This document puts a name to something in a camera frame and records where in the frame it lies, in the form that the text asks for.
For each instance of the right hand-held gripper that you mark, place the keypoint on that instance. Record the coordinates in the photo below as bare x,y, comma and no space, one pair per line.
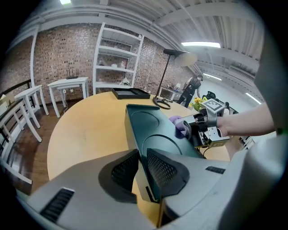
212,107

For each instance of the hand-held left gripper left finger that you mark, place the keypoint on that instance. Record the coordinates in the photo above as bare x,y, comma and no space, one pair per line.
85,191

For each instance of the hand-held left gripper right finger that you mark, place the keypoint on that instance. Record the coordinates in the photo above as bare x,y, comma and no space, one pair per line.
198,177

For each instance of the purple cloth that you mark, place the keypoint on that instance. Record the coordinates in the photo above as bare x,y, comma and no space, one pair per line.
178,129

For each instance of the dark green box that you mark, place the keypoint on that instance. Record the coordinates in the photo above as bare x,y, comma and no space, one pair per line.
146,125

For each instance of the person's right forearm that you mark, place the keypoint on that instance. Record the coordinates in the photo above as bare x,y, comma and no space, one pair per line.
247,122

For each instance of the yellow sunflower bouquet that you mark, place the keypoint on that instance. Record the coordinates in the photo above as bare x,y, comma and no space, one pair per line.
198,102

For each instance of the black office chair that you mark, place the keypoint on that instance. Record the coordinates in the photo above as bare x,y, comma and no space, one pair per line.
211,94

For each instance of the white grey-top table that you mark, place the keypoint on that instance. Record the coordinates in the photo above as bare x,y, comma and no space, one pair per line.
167,91

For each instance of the black desk lamp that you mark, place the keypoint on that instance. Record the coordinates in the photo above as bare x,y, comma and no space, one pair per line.
186,59

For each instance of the black flat box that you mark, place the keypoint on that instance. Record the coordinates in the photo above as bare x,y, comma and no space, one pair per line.
130,94

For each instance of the ceiling light strip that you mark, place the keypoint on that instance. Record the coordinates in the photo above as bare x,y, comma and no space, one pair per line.
200,44

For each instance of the white object on shelf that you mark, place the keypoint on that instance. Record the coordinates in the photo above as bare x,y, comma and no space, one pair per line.
124,82

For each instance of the white shelf unit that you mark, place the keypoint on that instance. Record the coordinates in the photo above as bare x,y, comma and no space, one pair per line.
117,52

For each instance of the white side table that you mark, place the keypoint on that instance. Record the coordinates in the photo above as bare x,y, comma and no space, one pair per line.
67,81

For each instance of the black router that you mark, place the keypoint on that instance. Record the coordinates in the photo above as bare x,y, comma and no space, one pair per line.
72,77

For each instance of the white wooden table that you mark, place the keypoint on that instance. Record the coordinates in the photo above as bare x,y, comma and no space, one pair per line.
29,91

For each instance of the cardboard box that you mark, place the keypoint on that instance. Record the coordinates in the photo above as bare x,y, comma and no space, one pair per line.
6,100

